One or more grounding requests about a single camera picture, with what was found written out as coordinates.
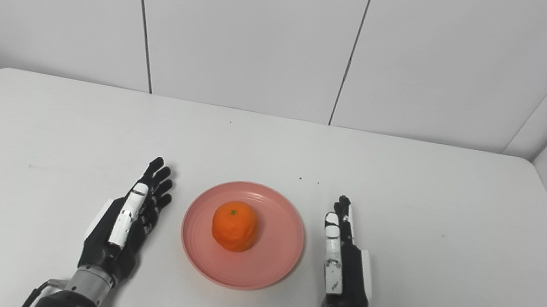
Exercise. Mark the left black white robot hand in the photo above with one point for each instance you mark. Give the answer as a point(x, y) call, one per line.
point(119, 241)

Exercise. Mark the orange fruit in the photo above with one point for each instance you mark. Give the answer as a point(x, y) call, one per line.
point(235, 226)

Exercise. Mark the pink round plate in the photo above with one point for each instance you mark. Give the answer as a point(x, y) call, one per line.
point(263, 267)

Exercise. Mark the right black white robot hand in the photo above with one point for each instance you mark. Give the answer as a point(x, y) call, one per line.
point(348, 286)

